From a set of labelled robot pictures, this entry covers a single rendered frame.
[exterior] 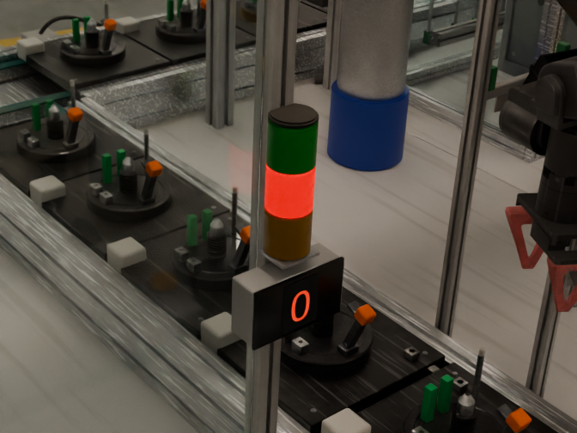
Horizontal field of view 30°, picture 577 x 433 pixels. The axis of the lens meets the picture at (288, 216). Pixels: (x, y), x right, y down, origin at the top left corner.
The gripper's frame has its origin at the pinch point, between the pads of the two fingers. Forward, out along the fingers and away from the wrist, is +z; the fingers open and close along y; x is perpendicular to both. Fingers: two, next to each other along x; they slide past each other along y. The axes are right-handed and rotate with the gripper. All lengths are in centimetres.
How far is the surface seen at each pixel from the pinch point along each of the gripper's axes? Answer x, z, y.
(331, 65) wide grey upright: 9, 19, -130
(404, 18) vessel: 11, -4, -90
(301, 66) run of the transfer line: 3, 22, -136
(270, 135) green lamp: -34.5, -20.4, 3.3
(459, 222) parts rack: -1.2, 4.5, -23.7
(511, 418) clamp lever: -6.1, 11.7, 9.4
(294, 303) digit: -30.8, -1.6, 4.2
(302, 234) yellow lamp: -30.6, -9.8, 4.2
